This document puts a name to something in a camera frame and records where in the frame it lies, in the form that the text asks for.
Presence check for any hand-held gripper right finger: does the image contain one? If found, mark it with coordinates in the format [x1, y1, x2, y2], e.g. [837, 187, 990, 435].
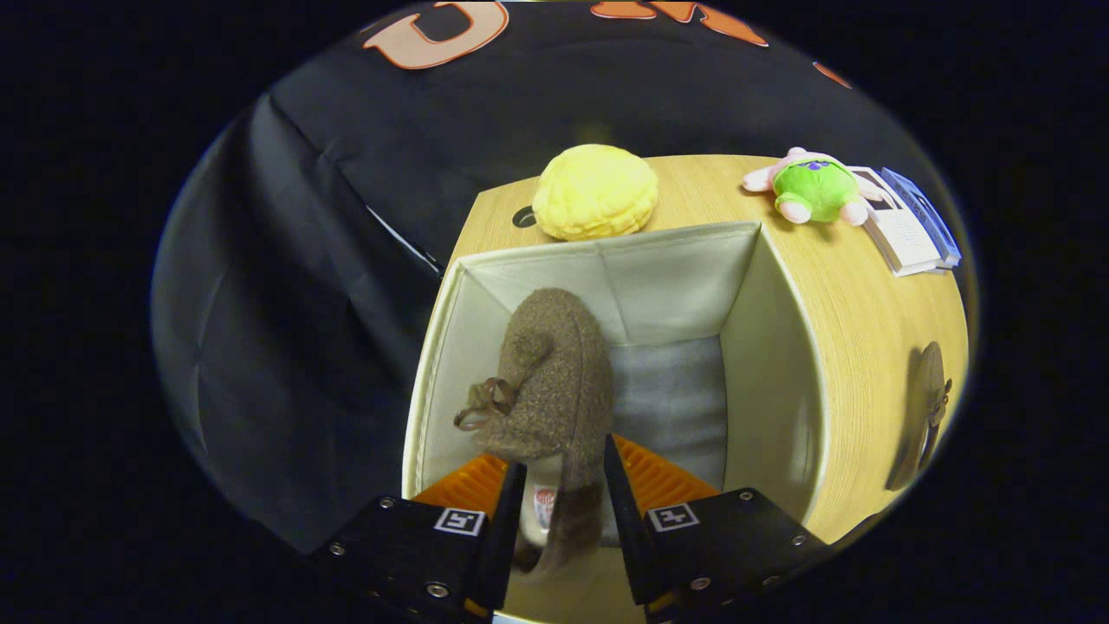
[602, 433, 833, 621]

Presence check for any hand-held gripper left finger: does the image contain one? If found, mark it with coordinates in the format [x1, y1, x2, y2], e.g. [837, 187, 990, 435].
[312, 452, 528, 621]

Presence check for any brown fuzzy shoe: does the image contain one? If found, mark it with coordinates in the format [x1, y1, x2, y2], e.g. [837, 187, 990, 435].
[453, 288, 618, 577]
[885, 341, 954, 493]

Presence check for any cream fabric storage box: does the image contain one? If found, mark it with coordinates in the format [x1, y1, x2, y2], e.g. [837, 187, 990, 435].
[401, 219, 826, 624]

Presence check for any black backdrop cloth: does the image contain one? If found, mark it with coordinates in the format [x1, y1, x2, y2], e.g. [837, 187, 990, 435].
[152, 0, 919, 556]

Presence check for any yellow round plush bun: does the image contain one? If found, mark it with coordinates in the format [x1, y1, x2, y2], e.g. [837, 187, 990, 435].
[531, 144, 659, 242]

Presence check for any green and pink plush toy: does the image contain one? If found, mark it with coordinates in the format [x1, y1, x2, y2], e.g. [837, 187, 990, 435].
[743, 147, 870, 227]

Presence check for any white paperback book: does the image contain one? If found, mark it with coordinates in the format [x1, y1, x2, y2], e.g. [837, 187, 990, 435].
[845, 165, 945, 278]

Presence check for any blue paperback book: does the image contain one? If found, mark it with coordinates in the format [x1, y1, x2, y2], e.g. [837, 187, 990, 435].
[879, 166, 963, 270]

